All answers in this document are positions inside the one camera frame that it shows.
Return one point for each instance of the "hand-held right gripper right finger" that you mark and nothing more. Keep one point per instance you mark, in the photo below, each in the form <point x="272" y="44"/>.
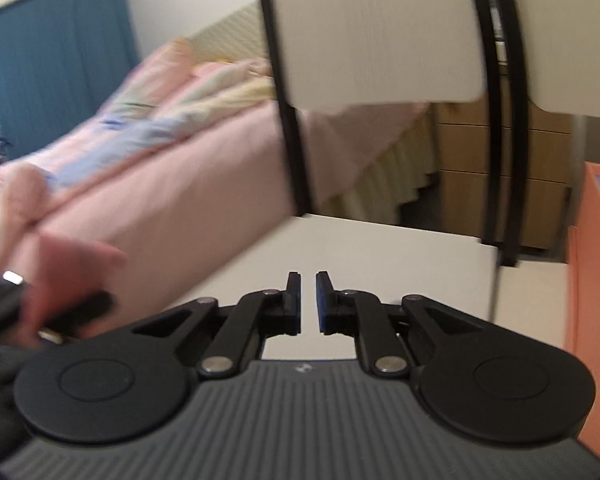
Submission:
<point x="321" y="305"/>

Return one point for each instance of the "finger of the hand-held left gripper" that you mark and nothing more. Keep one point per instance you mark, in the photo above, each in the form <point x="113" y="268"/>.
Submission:
<point x="87" y="307"/>

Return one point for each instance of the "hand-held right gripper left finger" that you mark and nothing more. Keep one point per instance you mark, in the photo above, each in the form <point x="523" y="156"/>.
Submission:
<point x="292" y="305"/>

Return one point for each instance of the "bed with pink sheet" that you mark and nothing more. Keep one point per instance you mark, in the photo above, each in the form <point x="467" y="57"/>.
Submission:
<point x="205" y="175"/>

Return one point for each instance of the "pastel quilt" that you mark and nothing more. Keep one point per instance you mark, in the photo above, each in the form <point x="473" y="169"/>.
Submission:
<point x="145" y="120"/>

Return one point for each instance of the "wooden drawer cabinet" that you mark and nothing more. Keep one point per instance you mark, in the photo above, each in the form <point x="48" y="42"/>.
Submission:
<point x="465" y="150"/>

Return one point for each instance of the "blue curtain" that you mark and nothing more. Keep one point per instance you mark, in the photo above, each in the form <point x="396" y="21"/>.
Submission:
<point x="65" y="60"/>

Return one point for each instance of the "white chair with black frame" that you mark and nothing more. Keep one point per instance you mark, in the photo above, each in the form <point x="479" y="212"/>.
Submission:
<point x="570" y="35"/>
<point x="380" y="35"/>

